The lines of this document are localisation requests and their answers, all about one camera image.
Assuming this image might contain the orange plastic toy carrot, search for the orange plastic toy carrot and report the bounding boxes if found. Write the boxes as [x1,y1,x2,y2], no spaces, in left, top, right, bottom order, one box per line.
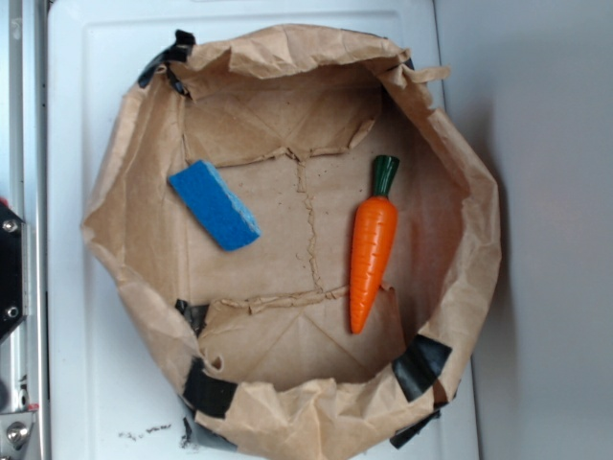
[350,155,399,334]

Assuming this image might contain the blue sponge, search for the blue sponge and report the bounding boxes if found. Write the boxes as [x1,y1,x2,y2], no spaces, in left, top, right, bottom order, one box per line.
[169,160,261,251]

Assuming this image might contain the brown paper bag bin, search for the brown paper bag bin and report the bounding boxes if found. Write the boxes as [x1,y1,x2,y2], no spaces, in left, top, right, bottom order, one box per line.
[82,25,502,459]

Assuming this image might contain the white plastic tray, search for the white plastic tray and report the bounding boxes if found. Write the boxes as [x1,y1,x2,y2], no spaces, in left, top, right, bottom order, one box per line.
[45,0,483,460]

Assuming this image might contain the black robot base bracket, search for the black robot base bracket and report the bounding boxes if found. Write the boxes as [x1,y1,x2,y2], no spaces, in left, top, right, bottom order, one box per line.
[0,198,24,342]

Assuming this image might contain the silver metal frame rail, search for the silver metal frame rail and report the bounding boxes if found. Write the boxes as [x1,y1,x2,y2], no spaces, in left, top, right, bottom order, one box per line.
[1,1,52,459]

